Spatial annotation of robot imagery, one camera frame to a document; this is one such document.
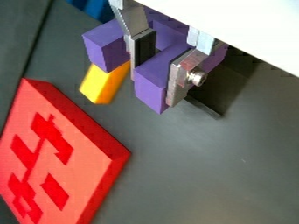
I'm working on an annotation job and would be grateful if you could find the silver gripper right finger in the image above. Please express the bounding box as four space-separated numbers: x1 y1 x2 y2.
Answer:
166 27 225 107

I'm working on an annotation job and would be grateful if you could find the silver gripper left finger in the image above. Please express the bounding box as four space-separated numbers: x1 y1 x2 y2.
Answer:
108 0 156 80

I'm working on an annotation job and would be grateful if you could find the purple U-shaped block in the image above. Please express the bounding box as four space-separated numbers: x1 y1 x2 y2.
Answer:
83 6 229 113

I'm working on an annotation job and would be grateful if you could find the black angled fixture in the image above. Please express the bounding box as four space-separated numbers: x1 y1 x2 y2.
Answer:
183 47 299 119

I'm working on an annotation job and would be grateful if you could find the red puzzle board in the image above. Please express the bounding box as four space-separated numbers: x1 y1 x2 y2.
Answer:
0 79 130 224

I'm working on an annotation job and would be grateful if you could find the blue U-shaped block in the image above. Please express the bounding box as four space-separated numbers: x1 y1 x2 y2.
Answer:
66 0 115 23

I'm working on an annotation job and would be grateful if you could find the yellow long block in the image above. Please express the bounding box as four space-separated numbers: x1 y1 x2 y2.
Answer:
79 62 131 104

